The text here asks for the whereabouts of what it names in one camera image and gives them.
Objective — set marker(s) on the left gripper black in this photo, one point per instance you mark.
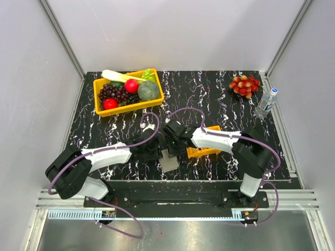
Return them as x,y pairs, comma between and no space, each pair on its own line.
156,155

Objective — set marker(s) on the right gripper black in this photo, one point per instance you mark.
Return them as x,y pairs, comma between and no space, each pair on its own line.
172,152

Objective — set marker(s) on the small yellow card bin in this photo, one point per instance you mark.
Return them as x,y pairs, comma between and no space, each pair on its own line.
193,152

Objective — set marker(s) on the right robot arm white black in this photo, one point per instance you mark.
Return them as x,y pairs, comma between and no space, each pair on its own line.
253,155

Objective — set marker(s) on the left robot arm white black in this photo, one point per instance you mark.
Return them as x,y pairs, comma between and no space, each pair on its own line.
69,172

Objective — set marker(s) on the green melon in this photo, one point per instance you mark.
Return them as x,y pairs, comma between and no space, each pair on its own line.
148,90

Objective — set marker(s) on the dark grape bunch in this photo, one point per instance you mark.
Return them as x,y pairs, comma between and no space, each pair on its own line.
133,99

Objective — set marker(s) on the red apple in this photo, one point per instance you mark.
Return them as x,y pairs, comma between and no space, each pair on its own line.
110,103

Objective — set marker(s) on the purple grape bunch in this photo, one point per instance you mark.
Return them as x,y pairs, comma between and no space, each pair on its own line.
116,92

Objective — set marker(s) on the red pomegranate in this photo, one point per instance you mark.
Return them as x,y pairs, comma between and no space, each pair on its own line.
131,86

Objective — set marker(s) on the green lettuce leaf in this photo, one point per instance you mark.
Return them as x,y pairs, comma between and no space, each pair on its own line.
148,75

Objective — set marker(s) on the green avocado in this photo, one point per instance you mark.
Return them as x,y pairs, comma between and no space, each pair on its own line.
116,84

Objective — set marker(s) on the large yellow fruit bin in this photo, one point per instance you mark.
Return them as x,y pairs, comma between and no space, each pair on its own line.
98,85

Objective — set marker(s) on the white green leek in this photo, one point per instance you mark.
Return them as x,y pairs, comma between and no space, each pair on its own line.
118,77

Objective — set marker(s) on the red lychee bunch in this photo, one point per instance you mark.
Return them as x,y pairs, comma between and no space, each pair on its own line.
245,86

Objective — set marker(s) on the clear water bottle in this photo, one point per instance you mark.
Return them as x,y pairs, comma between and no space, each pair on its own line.
266,103

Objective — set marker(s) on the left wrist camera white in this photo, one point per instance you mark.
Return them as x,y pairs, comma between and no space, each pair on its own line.
147,127

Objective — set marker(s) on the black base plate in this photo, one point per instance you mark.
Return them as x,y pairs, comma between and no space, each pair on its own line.
166,200

